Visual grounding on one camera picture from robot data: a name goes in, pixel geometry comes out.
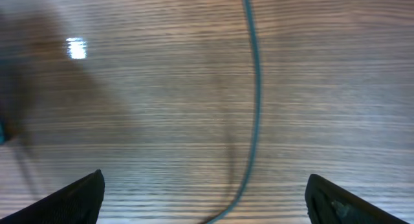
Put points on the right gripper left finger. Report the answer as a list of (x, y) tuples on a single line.
[(78, 203)]

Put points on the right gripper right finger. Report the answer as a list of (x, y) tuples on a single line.
[(328, 203)]

